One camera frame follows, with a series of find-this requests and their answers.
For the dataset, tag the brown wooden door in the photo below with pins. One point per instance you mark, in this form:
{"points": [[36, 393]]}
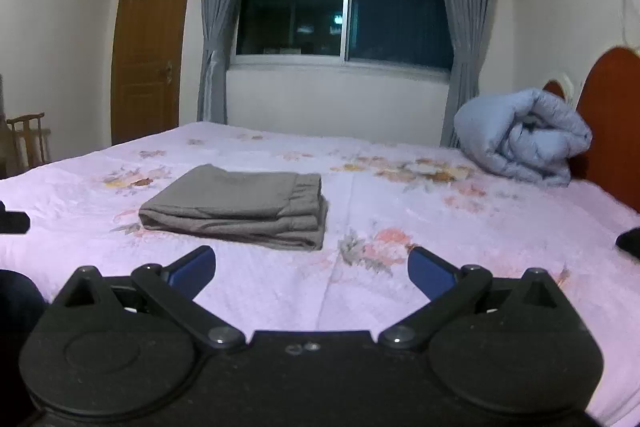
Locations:
{"points": [[146, 61]]}

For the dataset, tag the wooden chair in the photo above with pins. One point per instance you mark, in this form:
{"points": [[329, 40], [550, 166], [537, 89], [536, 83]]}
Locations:
{"points": [[28, 141]]}

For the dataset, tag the red wooden headboard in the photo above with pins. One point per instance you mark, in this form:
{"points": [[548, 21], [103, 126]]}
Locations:
{"points": [[609, 104]]}

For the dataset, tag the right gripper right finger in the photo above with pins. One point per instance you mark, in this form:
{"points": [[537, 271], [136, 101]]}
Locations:
{"points": [[506, 345]]}

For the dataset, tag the pink floral bed sheet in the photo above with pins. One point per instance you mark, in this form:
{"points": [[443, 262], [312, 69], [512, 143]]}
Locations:
{"points": [[383, 198]]}

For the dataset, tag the grey pants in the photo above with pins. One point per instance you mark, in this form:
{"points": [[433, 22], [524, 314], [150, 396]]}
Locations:
{"points": [[277, 210]]}

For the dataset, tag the blue rolled duvet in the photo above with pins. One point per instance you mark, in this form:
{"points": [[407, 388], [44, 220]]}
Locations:
{"points": [[528, 135]]}

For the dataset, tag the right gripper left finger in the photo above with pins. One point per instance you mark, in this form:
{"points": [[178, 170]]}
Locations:
{"points": [[115, 346]]}

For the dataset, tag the black object on bed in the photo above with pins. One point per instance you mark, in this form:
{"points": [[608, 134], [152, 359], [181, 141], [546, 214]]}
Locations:
{"points": [[629, 243]]}

